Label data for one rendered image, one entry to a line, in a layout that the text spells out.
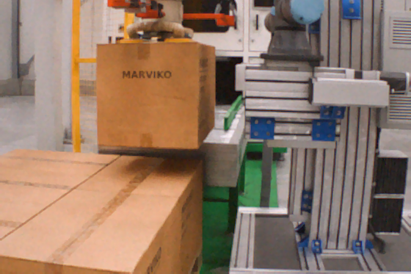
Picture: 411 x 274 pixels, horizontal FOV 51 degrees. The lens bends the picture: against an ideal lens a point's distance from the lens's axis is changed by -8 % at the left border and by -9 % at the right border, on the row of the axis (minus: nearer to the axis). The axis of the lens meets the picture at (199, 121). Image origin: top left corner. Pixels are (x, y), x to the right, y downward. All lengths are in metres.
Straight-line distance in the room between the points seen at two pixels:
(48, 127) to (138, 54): 1.63
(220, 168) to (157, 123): 0.59
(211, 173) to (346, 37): 0.93
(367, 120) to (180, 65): 0.77
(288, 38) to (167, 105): 0.51
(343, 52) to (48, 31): 2.06
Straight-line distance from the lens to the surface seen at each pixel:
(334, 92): 1.54
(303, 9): 1.52
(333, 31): 1.85
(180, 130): 1.74
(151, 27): 1.88
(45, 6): 3.25
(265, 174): 2.81
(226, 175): 2.25
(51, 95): 3.22
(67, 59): 5.48
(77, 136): 3.76
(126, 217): 1.41
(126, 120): 1.78
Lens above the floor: 1.03
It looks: 8 degrees down
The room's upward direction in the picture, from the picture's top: 1 degrees clockwise
